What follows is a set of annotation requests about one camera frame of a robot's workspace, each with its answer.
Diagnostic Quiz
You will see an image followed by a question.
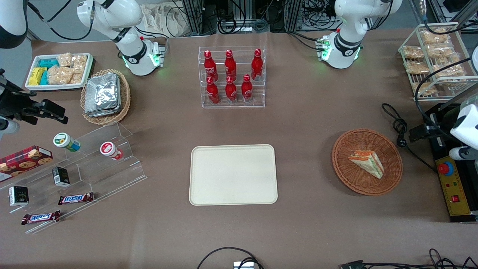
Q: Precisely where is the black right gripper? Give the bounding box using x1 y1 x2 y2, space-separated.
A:
0 87 69 125

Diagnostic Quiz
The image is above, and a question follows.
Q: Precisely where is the triangle sandwich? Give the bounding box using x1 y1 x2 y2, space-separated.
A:
348 150 385 179

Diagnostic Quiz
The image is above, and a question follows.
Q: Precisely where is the light wicker basket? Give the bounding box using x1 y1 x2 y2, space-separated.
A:
80 69 131 126

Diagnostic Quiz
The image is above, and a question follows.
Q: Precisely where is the brown wicker basket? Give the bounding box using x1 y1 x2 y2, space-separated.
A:
332 129 403 196

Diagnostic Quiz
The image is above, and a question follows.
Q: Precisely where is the cream plastic tray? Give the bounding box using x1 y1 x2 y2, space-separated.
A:
189 144 279 206

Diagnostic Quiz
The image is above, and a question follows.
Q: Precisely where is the white plastic bin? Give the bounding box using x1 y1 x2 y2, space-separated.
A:
25 53 93 91

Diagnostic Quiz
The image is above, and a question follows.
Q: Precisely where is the green lid yogurt cup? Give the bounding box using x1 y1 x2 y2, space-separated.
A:
53 132 81 152

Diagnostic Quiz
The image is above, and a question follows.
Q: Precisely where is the yellow snack packet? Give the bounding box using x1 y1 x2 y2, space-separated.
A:
29 67 47 86

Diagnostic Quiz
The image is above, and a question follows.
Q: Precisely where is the red emergency stop button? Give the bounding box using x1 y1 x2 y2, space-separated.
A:
438 161 455 177

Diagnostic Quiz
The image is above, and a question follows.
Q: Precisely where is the clear bagged snack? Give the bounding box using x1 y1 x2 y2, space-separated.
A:
432 63 466 79
403 45 425 60
420 28 453 45
405 61 430 75
426 43 460 59
412 82 438 96

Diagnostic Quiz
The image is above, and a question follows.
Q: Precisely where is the silver foil packet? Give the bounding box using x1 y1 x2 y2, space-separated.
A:
84 106 122 118
85 72 121 112

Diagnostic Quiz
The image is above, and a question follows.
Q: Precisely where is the red tartan cookie box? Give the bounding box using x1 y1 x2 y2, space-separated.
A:
0 145 53 183

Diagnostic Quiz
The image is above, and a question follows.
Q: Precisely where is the small black carton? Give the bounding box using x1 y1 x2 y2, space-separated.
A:
52 166 71 188
8 185 30 207

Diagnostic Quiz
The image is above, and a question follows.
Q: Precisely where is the black yellow control box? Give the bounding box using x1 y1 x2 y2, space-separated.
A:
426 103 478 223

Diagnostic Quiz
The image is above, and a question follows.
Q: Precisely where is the red lid yogurt cup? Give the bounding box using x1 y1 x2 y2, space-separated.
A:
100 141 124 161

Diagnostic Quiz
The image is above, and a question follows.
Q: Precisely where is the clear acrylic stepped shelf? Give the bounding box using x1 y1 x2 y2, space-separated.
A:
0 121 148 235

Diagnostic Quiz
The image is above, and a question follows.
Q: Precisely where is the Snickers chocolate bar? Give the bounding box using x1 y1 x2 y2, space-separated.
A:
58 192 95 206
21 210 61 226

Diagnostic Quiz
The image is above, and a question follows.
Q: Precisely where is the beige cloth bag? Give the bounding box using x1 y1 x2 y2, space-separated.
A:
141 3 189 38

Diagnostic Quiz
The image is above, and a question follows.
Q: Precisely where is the red cola bottle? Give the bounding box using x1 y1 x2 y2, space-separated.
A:
241 74 254 103
206 77 220 105
224 49 237 81
251 49 263 81
204 50 218 82
225 76 238 104

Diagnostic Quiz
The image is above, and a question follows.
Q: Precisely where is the clear acrylic bottle rack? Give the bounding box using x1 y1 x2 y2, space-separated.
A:
198 46 266 109

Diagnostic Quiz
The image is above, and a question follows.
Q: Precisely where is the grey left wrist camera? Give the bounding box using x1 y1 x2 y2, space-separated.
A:
449 146 478 162

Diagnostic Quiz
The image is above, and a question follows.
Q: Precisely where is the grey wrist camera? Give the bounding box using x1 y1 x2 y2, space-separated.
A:
449 146 478 162
0 115 20 141

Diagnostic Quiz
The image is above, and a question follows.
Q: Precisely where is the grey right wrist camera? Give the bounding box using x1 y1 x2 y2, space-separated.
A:
0 115 20 141

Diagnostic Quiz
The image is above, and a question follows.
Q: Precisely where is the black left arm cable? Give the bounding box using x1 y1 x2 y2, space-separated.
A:
414 56 478 129

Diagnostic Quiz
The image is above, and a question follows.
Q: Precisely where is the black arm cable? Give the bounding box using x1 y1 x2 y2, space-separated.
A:
414 56 478 129
26 0 94 41

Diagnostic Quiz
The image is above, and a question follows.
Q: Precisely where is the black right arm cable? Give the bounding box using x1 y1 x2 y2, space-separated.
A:
26 0 94 41

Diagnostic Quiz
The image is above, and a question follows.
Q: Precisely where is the white wire rack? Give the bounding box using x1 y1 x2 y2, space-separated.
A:
397 22 478 102

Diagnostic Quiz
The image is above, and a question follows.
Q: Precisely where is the black cable with connector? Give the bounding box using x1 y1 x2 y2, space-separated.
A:
339 248 478 269

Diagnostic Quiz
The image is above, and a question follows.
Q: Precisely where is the aluminium frame post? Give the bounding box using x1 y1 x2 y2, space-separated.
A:
284 0 304 33
182 0 204 36

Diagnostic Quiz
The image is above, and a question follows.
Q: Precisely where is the black coiled cable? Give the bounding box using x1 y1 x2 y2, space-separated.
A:
217 16 249 35

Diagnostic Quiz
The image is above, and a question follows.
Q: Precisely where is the black looped cable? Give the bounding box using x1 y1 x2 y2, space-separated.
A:
196 247 265 269

